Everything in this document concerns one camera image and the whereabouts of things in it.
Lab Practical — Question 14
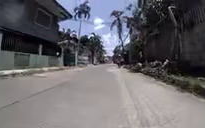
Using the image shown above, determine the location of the rubble pile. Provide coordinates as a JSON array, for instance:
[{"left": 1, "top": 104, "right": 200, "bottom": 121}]
[{"left": 124, "top": 59, "right": 173, "bottom": 81}]

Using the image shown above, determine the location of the dark wall with vegetation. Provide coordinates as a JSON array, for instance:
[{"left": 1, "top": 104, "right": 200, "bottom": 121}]
[{"left": 128, "top": 0, "right": 205, "bottom": 78}]

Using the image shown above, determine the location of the rough roadside verge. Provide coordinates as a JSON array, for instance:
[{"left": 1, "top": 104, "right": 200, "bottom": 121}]
[{"left": 123, "top": 63, "right": 205, "bottom": 101}]

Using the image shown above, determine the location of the grey concrete road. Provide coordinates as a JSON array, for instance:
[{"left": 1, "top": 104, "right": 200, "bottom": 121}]
[{"left": 0, "top": 63, "right": 205, "bottom": 128}]

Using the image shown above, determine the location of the tall palm tree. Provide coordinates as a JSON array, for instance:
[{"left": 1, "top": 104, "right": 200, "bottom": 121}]
[{"left": 73, "top": 0, "right": 92, "bottom": 66}]

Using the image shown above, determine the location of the dark house with fence wall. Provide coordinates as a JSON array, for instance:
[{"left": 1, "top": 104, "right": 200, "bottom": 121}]
[{"left": 0, "top": 0, "right": 74, "bottom": 72}]

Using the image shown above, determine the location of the cluster of trees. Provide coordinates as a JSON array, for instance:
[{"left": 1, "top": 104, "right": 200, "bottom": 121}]
[{"left": 58, "top": 28, "right": 107, "bottom": 66}]

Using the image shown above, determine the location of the pale roadside kerb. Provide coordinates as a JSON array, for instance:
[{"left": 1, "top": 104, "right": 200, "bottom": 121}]
[{"left": 0, "top": 64, "right": 91, "bottom": 79}]

